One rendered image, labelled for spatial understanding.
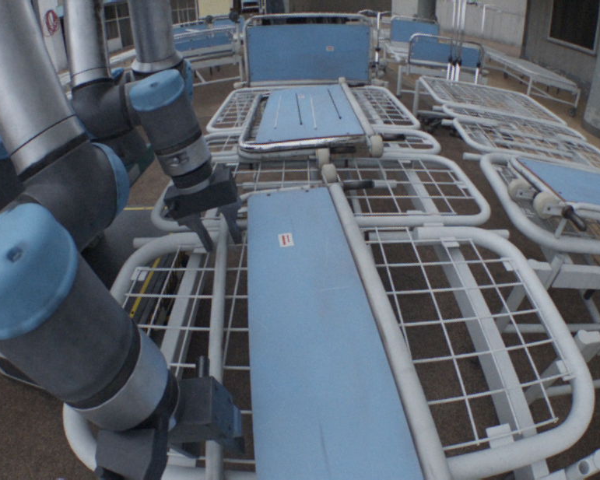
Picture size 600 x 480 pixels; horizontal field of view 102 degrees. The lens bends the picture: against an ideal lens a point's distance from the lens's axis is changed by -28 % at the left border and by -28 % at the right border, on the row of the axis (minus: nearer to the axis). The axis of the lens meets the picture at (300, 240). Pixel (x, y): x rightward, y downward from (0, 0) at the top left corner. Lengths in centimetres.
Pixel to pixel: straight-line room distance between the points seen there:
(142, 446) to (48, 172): 26
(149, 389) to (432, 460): 32
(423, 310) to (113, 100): 114
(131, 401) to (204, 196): 43
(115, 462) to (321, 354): 31
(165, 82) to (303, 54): 154
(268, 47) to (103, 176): 173
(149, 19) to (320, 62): 130
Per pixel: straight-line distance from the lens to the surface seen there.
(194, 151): 57
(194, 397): 32
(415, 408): 46
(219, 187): 60
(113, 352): 24
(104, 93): 68
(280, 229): 68
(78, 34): 72
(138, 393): 26
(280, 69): 204
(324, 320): 52
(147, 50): 95
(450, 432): 106
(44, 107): 36
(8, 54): 37
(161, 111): 54
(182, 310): 68
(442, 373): 114
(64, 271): 21
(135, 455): 29
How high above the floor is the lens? 94
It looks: 39 degrees down
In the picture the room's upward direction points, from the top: 2 degrees counter-clockwise
